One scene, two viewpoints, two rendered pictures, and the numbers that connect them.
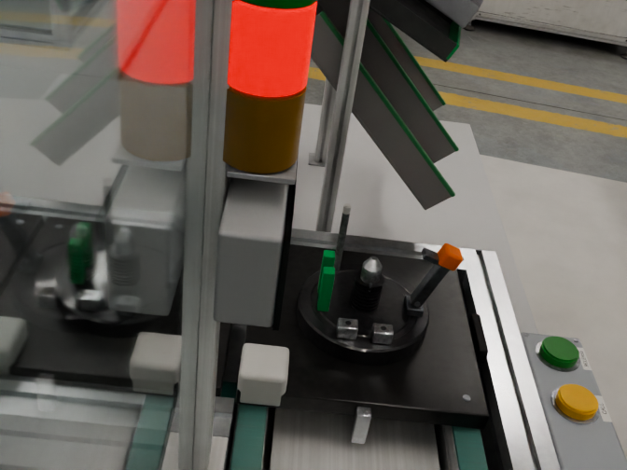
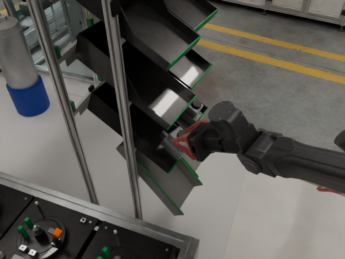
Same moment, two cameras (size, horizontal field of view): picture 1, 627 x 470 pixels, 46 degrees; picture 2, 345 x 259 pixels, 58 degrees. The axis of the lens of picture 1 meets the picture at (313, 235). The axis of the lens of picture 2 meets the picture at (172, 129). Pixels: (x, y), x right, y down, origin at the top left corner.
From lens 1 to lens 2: 60 cm
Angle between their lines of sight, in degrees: 20
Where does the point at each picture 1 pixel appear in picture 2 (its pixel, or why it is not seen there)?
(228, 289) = not seen: outside the picture
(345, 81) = (130, 173)
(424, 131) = (188, 174)
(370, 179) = not seen: hidden behind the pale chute
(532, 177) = (267, 177)
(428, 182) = (173, 207)
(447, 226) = (210, 203)
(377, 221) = not seen: hidden behind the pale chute
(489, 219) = (231, 202)
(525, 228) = (247, 209)
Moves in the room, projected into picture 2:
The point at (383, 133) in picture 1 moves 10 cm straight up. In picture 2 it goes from (153, 187) to (152, 166)
